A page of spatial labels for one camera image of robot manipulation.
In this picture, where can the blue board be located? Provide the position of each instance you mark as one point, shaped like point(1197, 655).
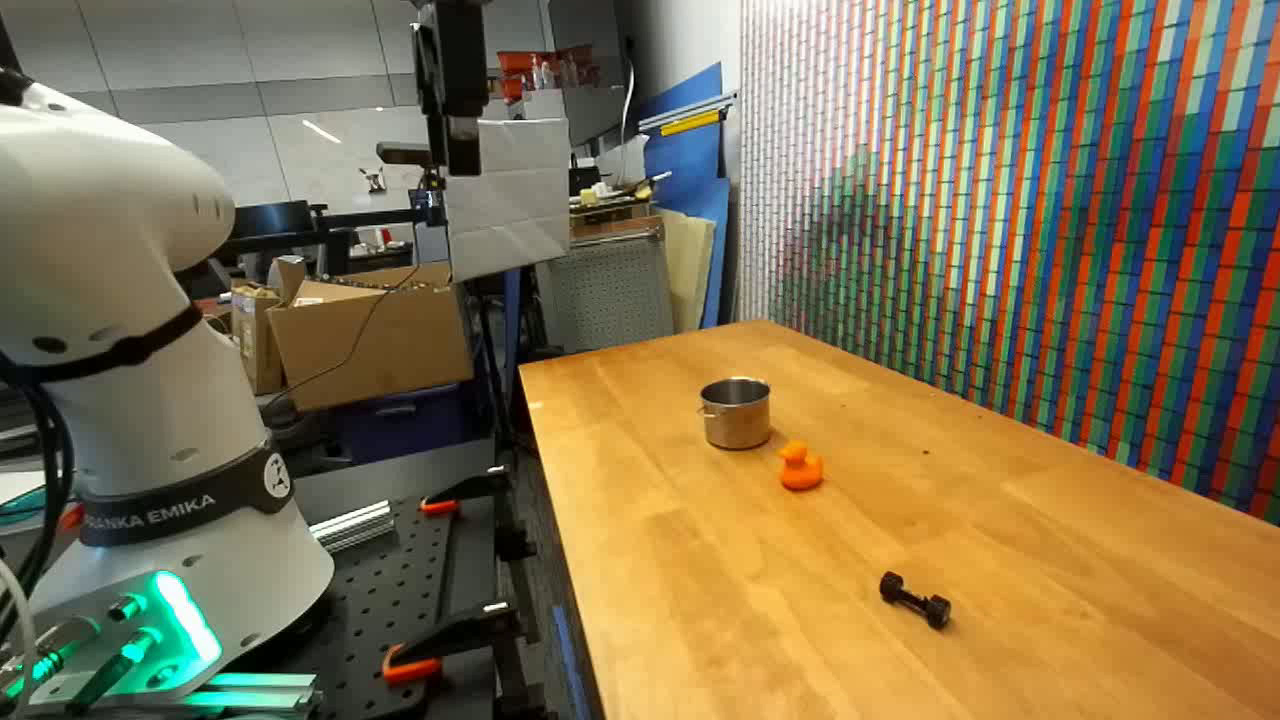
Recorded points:
point(685, 153)

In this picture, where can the orange rubber duck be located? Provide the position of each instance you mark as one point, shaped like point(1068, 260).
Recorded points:
point(800, 468)

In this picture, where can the small steel pot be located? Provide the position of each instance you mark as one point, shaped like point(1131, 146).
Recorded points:
point(739, 419)

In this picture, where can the beige foam sheet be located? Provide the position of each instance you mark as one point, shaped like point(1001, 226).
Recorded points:
point(690, 264)

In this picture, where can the black stand pole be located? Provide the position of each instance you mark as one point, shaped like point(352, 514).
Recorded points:
point(506, 425)

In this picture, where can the black camera bar on stand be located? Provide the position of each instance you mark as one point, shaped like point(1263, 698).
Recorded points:
point(400, 153)

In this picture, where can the white paper board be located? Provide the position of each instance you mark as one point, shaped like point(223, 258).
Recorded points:
point(523, 203)

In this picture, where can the small black dumbbell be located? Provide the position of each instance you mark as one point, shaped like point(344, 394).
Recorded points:
point(915, 600)

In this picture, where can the green lit robot base mount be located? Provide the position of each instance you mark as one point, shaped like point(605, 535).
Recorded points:
point(146, 655)

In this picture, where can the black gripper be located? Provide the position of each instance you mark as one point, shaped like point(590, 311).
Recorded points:
point(451, 61)

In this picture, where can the blue crate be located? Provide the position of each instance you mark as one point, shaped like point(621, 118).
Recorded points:
point(400, 425)

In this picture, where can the silver aluminium extrusion bar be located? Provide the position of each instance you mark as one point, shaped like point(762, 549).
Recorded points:
point(352, 527)

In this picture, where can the grey cabinet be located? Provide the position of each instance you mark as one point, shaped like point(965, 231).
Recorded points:
point(605, 303)

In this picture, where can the brown cardboard box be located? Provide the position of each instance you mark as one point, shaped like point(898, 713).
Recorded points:
point(365, 343)

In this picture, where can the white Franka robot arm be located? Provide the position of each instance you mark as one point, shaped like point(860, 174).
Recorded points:
point(127, 387)

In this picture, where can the black perforated breadboard plate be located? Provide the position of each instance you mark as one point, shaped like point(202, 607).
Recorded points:
point(386, 595)

